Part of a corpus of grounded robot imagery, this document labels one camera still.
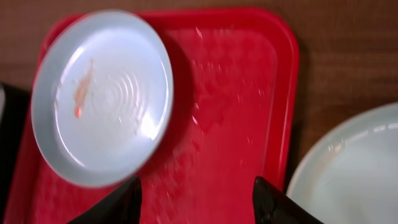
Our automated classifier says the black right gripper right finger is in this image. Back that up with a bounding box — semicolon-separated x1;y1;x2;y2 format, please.
252;176;323;224

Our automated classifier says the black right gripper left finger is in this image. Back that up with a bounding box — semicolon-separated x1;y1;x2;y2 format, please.
68;176;142;224

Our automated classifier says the turquoise plate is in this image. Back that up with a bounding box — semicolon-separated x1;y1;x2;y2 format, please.
287;103;397;223

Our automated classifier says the light blue plate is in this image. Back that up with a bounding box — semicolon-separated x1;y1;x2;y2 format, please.
30;11;174;187

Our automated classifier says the red plastic tray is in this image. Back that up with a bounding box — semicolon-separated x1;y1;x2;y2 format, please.
2;7;300;224

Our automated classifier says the black water tray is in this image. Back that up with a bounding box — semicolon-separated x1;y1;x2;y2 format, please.
1;83;30;217

